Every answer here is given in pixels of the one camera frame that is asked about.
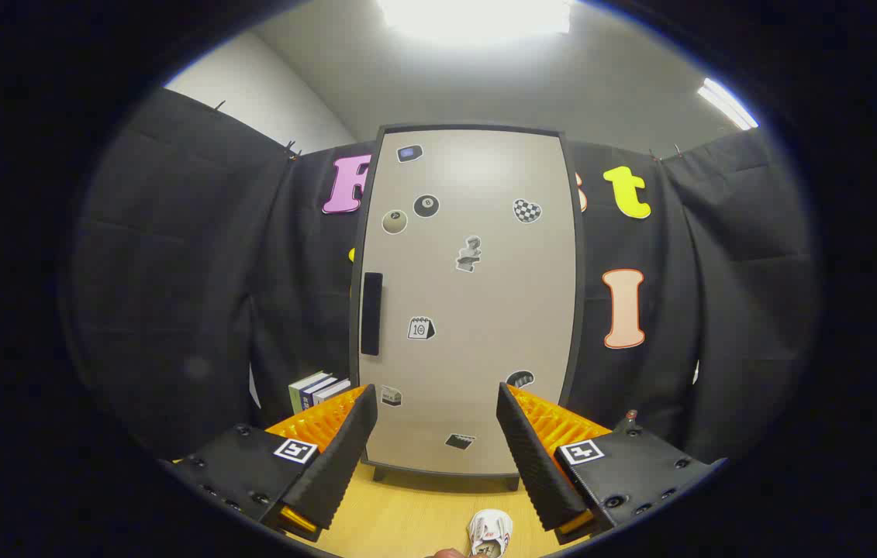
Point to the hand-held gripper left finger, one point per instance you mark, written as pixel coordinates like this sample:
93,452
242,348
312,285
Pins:
345,449

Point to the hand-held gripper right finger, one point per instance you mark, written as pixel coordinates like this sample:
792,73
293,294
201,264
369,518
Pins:
533,457

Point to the white shoe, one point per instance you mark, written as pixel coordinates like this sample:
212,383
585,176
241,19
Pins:
489,528

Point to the grey shoe cabinet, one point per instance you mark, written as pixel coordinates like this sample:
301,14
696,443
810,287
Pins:
446,477

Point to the beige shoe cabinet door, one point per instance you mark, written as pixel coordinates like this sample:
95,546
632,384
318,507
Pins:
477,310

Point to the white cover book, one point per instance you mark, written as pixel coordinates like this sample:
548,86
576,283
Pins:
331,391

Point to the blue spine book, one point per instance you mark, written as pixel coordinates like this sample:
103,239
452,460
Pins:
316,389

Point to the green spine book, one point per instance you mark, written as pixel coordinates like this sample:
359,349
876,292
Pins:
303,387

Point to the black backdrop cloth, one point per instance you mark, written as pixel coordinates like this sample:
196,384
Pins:
174,271

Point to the narrow ceiling light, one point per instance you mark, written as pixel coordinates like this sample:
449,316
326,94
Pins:
726,103

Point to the large ceiling light panel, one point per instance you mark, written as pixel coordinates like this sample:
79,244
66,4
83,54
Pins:
477,17

